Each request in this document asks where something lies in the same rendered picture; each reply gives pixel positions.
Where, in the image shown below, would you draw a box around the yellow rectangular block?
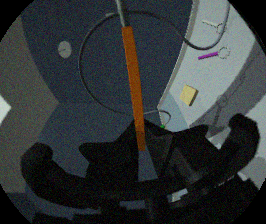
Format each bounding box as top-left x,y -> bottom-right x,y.
180,84 -> 198,107

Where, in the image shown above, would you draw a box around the purple handled wire loop tool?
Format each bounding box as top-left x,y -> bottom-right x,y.
198,45 -> 230,59

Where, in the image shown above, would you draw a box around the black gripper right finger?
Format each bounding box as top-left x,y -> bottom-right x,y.
144,120 -> 209,177

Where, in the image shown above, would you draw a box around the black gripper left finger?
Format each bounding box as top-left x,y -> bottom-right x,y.
78,120 -> 138,181

